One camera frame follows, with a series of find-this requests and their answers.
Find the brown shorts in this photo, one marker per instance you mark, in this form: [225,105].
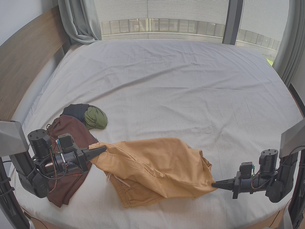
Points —
[71,132]

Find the grey-green curtain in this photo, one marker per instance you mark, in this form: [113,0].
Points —
[293,44]
[78,13]

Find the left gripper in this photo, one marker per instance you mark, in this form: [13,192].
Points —
[69,162]

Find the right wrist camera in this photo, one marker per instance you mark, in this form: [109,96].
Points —
[246,168]

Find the bed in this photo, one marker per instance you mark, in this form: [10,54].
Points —
[166,92]

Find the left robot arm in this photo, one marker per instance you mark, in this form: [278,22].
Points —
[26,168]

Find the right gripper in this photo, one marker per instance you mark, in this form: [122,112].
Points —
[245,185]

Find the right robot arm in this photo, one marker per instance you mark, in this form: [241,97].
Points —
[278,185]

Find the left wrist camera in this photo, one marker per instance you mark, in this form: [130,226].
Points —
[65,142]

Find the black garment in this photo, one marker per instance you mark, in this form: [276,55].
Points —
[72,111]

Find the tan shorts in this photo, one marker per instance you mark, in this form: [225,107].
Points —
[154,161]

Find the green garment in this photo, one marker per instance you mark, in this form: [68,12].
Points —
[95,118]

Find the window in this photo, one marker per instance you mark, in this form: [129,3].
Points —
[166,8]

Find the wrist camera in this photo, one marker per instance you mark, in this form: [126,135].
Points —
[246,168]
[65,142]

